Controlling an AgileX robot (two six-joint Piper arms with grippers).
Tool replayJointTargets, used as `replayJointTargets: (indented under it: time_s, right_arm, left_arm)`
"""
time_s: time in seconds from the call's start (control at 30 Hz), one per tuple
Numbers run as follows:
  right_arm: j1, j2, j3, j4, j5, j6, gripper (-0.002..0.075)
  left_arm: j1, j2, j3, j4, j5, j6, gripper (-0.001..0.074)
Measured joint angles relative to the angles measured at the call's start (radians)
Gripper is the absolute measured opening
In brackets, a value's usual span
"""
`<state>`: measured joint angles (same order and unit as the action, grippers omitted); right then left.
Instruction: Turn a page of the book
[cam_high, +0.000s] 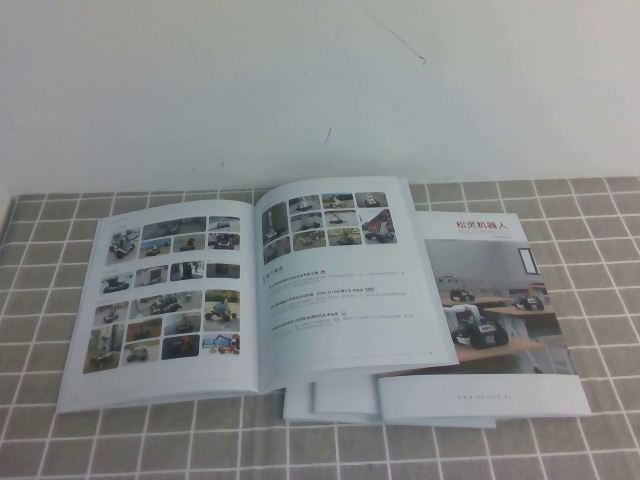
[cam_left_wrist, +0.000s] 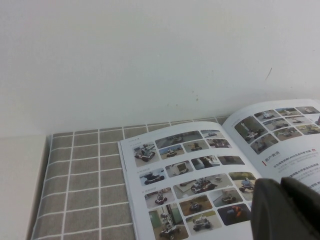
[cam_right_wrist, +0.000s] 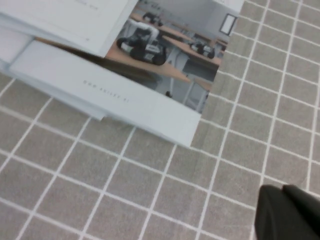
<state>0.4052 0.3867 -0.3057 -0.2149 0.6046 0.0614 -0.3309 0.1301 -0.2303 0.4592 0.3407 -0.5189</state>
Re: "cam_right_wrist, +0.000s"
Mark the robot brochure with photo cover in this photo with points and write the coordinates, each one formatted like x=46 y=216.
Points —
x=15 y=45
x=162 y=115

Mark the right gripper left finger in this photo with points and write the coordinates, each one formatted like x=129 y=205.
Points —
x=272 y=217

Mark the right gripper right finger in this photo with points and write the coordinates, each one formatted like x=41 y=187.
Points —
x=310 y=217

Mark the grey white checked tablecloth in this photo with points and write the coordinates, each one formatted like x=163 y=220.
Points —
x=125 y=187

